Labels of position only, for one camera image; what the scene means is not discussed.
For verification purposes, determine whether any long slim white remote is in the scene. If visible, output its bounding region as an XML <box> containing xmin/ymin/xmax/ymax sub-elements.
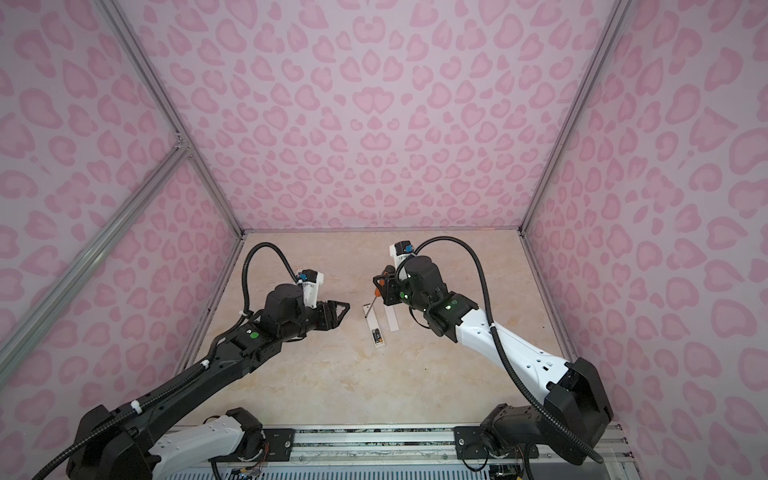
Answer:
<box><xmin>363</xmin><ymin>302</ymin><xmax>385</xmax><ymax>348</ymax></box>

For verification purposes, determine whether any orange handled screwdriver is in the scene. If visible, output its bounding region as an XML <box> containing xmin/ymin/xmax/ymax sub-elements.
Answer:
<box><xmin>364</xmin><ymin>288</ymin><xmax>381</xmax><ymax>319</ymax></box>

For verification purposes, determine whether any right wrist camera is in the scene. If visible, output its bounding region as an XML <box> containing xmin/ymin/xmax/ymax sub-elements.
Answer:
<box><xmin>389</xmin><ymin>240</ymin><xmax>415</xmax><ymax>280</ymax></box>

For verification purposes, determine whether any white battery cover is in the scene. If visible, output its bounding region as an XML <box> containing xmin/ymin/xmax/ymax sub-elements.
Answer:
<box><xmin>384</xmin><ymin>305</ymin><xmax>399</xmax><ymax>332</ymax></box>

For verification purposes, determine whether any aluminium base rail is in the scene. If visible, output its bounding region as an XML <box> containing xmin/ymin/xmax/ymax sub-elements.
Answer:
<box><xmin>113</xmin><ymin>422</ymin><xmax>637</xmax><ymax>480</ymax></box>

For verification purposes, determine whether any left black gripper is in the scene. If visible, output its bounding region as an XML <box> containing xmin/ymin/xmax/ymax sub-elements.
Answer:
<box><xmin>281</xmin><ymin>299</ymin><xmax>351</xmax><ymax>344</ymax></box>

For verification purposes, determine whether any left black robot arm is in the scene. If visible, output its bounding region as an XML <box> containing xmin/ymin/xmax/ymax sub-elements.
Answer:
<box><xmin>34</xmin><ymin>269</ymin><xmax>350</xmax><ymax>479</ymax></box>

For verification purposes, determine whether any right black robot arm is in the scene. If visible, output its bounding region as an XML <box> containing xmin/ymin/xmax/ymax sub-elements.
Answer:
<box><xmin>372</xmin><ymin>236</ymin><xmax>614</xmax><ymax>465</ymax></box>

